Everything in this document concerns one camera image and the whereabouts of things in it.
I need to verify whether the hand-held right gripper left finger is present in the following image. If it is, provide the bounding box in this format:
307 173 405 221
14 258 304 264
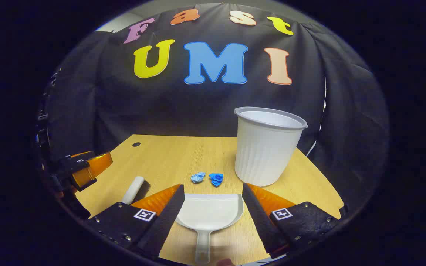
87 184 186 261

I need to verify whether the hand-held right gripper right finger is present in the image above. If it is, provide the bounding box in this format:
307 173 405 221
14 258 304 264
242 183 341 259

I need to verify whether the white plastic dustpan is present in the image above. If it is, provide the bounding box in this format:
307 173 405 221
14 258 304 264
175 193 244 265

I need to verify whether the white ribbed garbage bin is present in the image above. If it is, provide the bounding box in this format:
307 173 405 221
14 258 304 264
234 106 308 187

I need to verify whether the black backdrop cloth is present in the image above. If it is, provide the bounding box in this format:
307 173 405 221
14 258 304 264
43 3 390 222

